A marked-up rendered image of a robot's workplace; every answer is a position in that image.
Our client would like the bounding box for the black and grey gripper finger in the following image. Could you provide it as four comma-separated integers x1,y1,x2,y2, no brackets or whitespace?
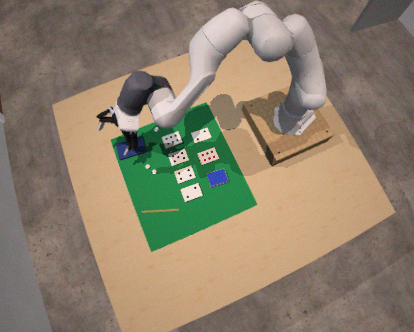
122,131,138,155
96,106,117,132

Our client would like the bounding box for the green felt table mat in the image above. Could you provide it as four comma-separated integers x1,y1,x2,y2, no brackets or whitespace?
111,102,258,252

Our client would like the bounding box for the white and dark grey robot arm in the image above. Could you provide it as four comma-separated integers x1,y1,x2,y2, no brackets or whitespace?
114,1,327,136

